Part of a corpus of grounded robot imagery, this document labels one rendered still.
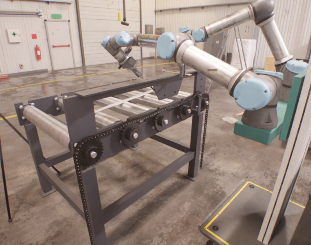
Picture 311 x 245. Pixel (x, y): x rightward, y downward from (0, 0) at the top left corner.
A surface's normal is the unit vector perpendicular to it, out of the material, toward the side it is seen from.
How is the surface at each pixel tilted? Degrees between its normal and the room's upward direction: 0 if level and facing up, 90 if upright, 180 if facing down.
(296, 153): 90
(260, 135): 90
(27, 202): 0
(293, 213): 0
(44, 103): 90
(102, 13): 90
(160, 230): 0
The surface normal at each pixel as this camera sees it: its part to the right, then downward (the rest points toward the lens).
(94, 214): 0.74, 0.26
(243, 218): 0.00, -0.92
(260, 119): -0.37, 0.07
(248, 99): -0.58, 0.36
